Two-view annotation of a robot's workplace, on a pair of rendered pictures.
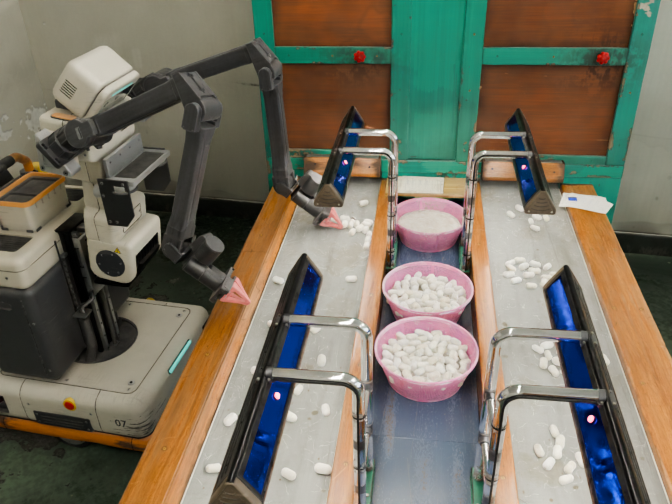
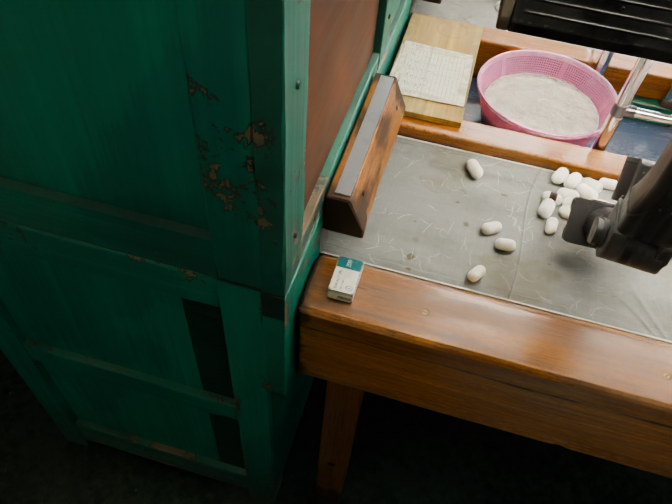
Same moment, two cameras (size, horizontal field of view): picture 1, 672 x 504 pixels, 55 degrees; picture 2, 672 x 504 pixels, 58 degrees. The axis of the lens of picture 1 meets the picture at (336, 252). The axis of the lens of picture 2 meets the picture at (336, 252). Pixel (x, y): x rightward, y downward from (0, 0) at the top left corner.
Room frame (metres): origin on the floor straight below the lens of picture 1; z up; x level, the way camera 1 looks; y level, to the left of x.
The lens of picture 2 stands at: (2.33, 0.67, 1.43)
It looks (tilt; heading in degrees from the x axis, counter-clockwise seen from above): 51 degrees down; 272
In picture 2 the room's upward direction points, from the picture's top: 6 degrees clockwise
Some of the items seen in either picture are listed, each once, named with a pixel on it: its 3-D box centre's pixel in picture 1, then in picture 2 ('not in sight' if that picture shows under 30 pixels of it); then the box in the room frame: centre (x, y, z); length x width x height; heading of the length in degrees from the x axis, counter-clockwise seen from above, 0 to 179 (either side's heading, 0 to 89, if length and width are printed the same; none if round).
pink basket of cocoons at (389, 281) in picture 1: (426, 298); not in sight; (1.57, -0.27, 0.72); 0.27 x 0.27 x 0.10
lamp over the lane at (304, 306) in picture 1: (276, 357); not in sight; (0.92, 0.12, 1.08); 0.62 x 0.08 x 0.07; 171
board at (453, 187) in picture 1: (430, 186); (434, 65); (2.22, -0.37, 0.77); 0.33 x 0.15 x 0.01; 81
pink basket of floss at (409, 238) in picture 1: (428, 226); (539, 110); (2.01, -0.33, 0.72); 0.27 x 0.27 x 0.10
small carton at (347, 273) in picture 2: not in sight; (345, 279); (2.33, 0.17, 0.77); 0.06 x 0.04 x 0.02; 81
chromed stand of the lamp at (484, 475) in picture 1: (532, 447); not in sight; (0.84, -0.36, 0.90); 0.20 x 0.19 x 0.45; 171
